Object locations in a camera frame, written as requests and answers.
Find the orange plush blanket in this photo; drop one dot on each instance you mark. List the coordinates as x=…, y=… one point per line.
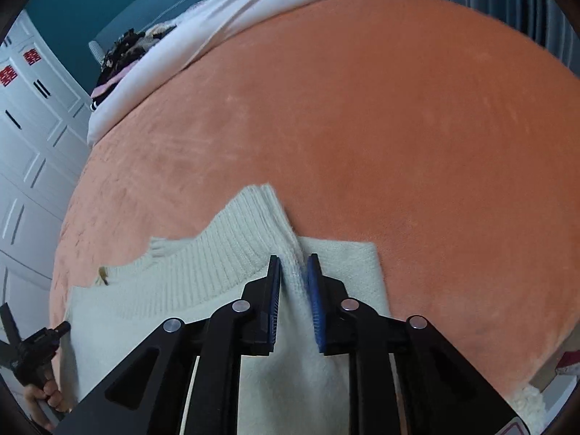
x=385, y=145

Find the person's left hand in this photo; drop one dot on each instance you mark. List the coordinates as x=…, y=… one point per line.
x=50, y=398

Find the pile of dark clothes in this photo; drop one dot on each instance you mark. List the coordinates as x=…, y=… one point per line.
x=120, y=61

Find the cream knit cardigan red buttons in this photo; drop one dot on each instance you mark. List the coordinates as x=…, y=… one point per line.
x=213, y=263

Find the grey pleated curtain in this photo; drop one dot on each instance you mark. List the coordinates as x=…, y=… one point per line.
x=489, y=4

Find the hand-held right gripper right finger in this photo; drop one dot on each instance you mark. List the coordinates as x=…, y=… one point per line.
x=316, y=308

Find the red paper wardrobe sticker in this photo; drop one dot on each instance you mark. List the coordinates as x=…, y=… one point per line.
x=31, y=56
x=5, y=77

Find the white panelled wardrobe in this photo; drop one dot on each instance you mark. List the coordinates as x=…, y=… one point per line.
x=31, y=145

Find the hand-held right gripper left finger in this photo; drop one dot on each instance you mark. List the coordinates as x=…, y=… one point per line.
x=271, y=308

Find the teal padded headboard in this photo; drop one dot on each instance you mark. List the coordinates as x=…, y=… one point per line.
x=145, y=13

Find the white fluffy rug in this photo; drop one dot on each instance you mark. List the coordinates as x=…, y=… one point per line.
x=534, y=410

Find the white duvet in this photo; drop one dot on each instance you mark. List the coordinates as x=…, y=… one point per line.
x=226, y=13

